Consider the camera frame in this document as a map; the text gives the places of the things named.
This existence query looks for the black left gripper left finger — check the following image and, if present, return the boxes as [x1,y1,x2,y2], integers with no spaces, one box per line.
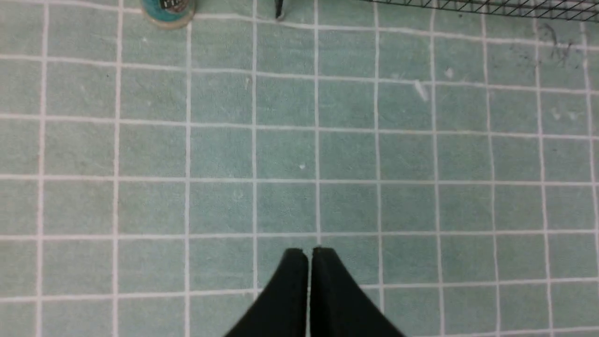
[226,248,309,337]

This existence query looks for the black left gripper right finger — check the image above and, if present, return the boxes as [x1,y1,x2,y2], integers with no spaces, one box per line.
[310,247,404,337]

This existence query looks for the green-capped seasoning bottle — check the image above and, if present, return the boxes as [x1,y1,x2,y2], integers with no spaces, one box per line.
[140,0,197,29]

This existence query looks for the green checkered tablecloth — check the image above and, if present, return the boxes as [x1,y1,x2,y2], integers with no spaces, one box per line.
[1,0,598,337]

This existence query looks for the black wire mesh shelf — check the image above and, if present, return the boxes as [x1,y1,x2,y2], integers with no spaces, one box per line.
[274,0,599,22]

